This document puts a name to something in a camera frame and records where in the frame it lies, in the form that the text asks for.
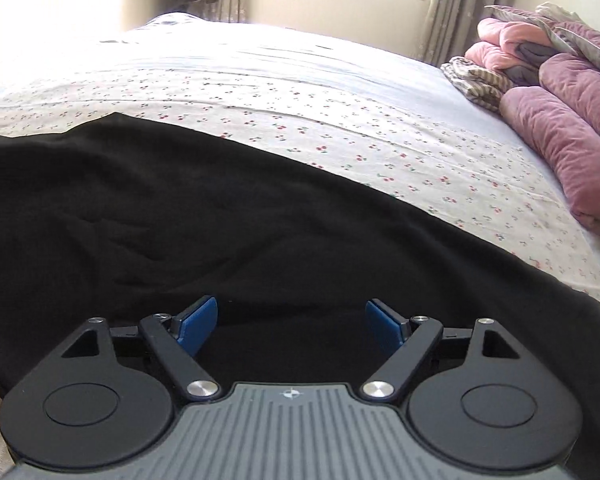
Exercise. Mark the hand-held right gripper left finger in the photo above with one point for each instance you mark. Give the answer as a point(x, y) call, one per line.
point(197, 327)

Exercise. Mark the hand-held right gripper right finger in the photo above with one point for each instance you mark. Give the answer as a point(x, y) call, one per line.
point(384, 327)

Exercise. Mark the black pants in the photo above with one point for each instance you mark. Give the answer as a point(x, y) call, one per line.
point(180, 235)

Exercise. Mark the cherry print bed sheet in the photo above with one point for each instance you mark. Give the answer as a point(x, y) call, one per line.
point(380, 135)

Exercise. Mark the grey checked cloth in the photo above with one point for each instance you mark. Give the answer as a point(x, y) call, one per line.
point(472, 82)

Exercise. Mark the purple folded quilt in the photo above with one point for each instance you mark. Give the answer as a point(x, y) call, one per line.
point(570, 125)

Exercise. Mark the pale blue bed sheet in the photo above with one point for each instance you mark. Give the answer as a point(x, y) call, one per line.
point(280, 45)

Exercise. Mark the pink folded blanket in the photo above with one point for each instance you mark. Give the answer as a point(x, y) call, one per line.
point(500, 45)

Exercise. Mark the purple pillow grey trim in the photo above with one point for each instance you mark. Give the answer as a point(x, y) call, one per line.
point(595, 42)
point(515, 15)

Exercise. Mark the white cloth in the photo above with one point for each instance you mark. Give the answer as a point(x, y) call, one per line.
point(555, 11)

